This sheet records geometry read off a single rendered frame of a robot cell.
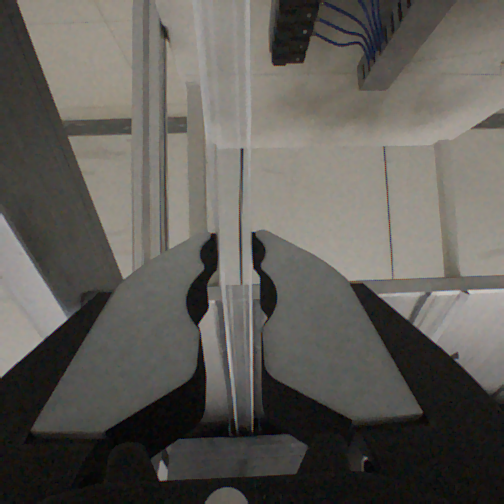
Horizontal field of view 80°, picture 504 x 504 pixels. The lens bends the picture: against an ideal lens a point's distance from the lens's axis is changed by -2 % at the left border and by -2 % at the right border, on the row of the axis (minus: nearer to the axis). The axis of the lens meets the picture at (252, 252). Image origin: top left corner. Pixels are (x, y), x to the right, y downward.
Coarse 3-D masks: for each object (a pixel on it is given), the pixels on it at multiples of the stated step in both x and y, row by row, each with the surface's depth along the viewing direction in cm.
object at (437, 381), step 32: (352, 288) 8; (384, 320) 7; (416, 352) 6; (416, 384) 6; (448, 384) 6; (448, 416) 5; (480, 416) 5; (352, 448) 5; (384, 448) 5; (416, 448) 5; (448, 448) 5; (480, 448) 5; (416, 480) 4; (448, 480) 4; (480, 480) 4
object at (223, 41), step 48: (192, 0) 7; (240, 0) 7; (240, 48) 8; (240, 96) 8; (240, 144) 9; (240, 192) 10; (240, 240) 12; (240, 288) 14; (240, 336) 16; (240, 384) 19; (240, 432) 25
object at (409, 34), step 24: (288, 0) 32; (312, 0) 33; (360, 0) 36; (408, 0) 36; (432, 0) 34; (456, 0) 34; (288, 24) 36; (312, 24) 36; (360, 24) 40; (384, 24) 42; (408, 24) 38; (432, 24) 38; (288, 48) 39; (384, 48) 42; (408, 48) 42; (360, 72) 51; (384, 72) 47
